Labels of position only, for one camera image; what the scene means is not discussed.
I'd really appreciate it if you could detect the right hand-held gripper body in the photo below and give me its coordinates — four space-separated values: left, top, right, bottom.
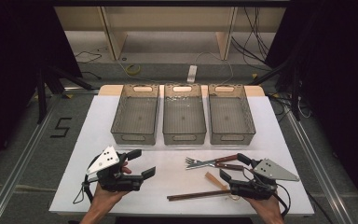
229 158 300 200

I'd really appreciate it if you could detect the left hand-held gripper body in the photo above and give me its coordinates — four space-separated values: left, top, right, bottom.
86 146 145 192

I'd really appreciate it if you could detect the light wooden utensil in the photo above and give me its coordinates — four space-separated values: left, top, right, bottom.
204 171 230 191

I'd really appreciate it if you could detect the dark brown chopstick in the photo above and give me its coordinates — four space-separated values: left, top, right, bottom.
166 190 231 202
166 189 231 201

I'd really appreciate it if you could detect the grey translucent plastic bin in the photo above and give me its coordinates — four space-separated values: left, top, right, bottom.
162 83 207 146
110 83 160 146
208 83 256 146

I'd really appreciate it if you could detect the person's right hand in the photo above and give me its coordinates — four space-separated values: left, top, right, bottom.
245 194 284 219

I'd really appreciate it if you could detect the person's left hand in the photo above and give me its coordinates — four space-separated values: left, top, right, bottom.
90 161 132 214

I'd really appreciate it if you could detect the white table cover sheet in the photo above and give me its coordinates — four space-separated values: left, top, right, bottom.
48 94 315 217

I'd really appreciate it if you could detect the black metal stand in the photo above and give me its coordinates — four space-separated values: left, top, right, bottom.
34 63 95 125
247 57 303 122

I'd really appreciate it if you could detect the yellow tape roll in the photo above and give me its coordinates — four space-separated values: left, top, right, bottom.
125 63 142 77

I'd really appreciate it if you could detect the white power strip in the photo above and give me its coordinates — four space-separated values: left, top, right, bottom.
186 64 199 84

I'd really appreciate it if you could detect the black curtain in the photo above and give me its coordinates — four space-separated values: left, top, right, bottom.
0 0 84 180
264 0 358 216

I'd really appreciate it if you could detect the beige wooden shelf unit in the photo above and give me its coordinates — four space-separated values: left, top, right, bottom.
54 6 287 62

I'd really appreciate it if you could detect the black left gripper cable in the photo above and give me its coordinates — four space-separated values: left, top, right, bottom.
72 154 102 205

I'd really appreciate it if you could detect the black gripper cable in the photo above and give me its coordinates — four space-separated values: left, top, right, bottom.
272 182 293 217
72 154 102 205

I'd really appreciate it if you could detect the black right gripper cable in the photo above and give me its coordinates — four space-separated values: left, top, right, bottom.
272 182 293 217

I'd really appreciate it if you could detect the aluminium floor rail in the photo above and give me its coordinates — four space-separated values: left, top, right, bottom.
285 108 357 224
0 88 101 224

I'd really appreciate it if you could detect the white floor cable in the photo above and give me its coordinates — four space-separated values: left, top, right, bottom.
195 50 235 86

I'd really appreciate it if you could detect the thin black floor cable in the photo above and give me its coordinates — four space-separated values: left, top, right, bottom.
74 50 103 81

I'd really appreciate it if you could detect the bundle of black cables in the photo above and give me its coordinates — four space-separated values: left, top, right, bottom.
230 7 273 72

